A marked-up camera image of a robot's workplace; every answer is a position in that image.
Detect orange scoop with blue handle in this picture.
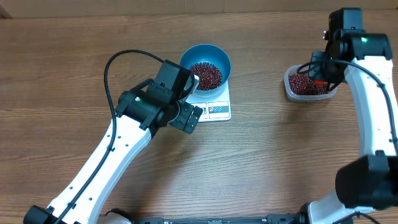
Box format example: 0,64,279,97
313,80,327,85

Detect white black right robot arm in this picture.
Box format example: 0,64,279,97
297,8,397,223

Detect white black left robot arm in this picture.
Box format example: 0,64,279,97
23,60,203,223

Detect white digital kitchen scale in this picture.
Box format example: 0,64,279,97
187,81,232,123

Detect red beans in bowl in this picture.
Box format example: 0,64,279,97
190,62,223,91

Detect teal plastic bowl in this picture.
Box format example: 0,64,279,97
180,44,231,93

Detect red adzuki beans pile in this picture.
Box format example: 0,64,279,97
288,73,328,95

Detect clear plastic container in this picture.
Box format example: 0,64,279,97
284,65,338,102

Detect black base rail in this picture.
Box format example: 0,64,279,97
105,214,354,224

